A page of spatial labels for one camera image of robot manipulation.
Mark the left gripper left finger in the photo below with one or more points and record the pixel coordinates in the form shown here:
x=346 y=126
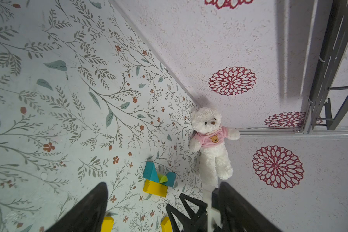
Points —
x=87 y=215

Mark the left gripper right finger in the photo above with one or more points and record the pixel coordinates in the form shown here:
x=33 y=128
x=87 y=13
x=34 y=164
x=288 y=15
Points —
x=238 y=215

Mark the green small block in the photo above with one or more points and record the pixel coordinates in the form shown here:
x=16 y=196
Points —
x=162 y=178

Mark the yellow block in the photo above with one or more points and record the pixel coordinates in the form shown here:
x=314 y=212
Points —
x=155 y=188
x=107 y=224
x=166 y=225

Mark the teal triangle block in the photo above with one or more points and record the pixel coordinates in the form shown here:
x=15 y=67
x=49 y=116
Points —
x=150 y=172

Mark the white teddy bear pink shirt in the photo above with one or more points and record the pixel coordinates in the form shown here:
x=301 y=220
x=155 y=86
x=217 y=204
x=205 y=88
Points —
x=209 y=141

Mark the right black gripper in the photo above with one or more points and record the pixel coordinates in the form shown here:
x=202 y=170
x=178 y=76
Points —
x=197 y=212

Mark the black wall shelf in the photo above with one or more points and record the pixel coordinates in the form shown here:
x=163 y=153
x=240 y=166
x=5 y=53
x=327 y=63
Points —
x=334 y=45

